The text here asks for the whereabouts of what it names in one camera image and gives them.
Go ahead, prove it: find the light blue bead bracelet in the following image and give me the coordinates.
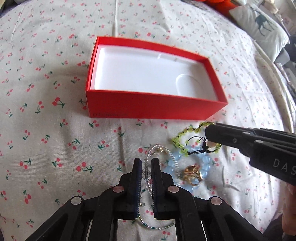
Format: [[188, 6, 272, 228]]
[[164, 145, 212, 194]]

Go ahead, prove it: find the person right hand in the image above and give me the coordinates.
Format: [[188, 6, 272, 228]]
[[282, 184, 296, 236]]

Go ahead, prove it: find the clear silver bead bracelet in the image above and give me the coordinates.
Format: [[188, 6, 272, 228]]
[[137, 143, 178, 230]]

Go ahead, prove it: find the gold rings cluster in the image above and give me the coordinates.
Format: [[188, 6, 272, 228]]
[[178, 165, 204, 187]]

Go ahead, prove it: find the deer print pillow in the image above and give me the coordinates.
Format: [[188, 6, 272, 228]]
[[229, 4, 290, 62]]

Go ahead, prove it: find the green bead black cord bracelet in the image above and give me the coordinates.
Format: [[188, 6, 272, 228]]
[[171, 121, 222, 157]]

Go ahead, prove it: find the cherry print bed sheet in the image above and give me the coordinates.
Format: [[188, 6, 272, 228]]
[[1, 1, 295, 240]]

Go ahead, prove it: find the red cardboard box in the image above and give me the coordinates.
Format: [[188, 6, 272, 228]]
[[85, 37, 228, 120]]

